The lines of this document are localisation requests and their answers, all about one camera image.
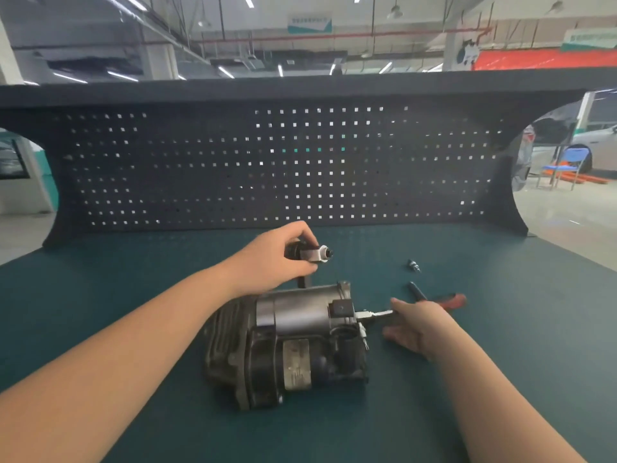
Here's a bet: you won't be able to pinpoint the person's right hand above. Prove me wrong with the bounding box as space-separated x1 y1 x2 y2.
383 298 464 359

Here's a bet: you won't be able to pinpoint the person's left hand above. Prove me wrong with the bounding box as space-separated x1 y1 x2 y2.
236 221 321 297

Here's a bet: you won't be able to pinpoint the red and black handled pliers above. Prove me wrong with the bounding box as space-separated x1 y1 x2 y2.
356 281 468 328

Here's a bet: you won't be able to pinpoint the person's left forearm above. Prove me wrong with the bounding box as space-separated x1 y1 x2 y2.
0 259 252 463

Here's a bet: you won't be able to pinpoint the person's right forearm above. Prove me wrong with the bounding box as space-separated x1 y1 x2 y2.
424 324 588 463

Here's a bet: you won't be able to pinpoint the grey air compressor motor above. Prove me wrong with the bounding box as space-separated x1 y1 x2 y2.
204 275 370 412

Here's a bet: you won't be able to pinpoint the black perforated pegboard panel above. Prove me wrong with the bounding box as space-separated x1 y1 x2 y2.
0 68 602 250

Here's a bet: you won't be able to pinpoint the blue folding chair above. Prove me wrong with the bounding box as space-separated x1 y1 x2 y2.
541 145 592 191

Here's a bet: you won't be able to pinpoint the grey car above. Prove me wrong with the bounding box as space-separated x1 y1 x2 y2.
512 114 579 192

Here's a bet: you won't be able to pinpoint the green and white hanging sign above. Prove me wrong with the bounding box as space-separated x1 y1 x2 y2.
287 11 334 35

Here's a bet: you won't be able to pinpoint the black and white cat sticker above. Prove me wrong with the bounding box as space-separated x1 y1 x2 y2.
456 38 481 69

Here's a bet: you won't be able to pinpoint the white car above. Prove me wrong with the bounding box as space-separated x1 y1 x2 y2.
570 123 617 175

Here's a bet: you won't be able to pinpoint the red banner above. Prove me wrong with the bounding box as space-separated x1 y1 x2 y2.
471 48 617 72

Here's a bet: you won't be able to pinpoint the green and white wide banner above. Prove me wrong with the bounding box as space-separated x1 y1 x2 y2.
559 27 617 53

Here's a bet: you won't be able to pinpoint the dark framed wall board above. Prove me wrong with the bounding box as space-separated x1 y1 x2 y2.
0 137 32 182

